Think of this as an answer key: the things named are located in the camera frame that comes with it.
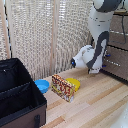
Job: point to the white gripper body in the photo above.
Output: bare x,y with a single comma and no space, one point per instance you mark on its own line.
94,70

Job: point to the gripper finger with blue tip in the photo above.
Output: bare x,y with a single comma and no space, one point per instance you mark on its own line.
104,65
107,55

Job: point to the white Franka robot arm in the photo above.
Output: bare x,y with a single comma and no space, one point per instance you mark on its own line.
96,36

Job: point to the brown drawer front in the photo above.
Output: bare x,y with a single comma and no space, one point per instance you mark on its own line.
116,71
118,40

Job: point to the dark brown drawer cabinet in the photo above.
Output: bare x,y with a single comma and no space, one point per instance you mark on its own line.
120,71

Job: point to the yellow bowl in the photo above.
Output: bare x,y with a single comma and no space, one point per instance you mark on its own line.
75,83

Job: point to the red yellow cracker box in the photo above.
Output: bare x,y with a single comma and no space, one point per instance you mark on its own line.
63,88

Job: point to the blue bowl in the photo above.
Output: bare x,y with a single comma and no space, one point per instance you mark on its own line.
42,86

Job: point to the beige woven folding screen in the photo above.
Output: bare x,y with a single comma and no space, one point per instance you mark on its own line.
30,33

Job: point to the black fabric storage box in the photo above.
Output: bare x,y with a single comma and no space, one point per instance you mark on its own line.
16,96

